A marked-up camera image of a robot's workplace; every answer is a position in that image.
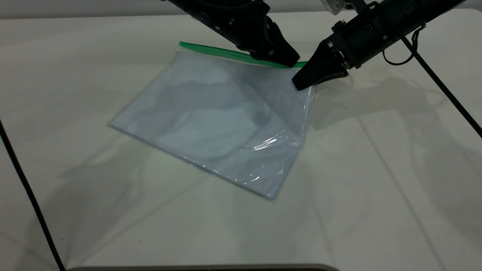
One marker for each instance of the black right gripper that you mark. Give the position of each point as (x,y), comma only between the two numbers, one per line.
(363,39)

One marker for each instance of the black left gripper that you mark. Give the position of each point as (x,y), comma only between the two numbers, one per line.
(241,28)

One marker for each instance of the clear bag with green zipper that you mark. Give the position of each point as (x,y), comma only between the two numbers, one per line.
(218,120)

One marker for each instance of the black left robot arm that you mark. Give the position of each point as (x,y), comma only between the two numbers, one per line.
(218,6)

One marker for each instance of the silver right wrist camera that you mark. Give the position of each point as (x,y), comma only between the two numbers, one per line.
(335,5)

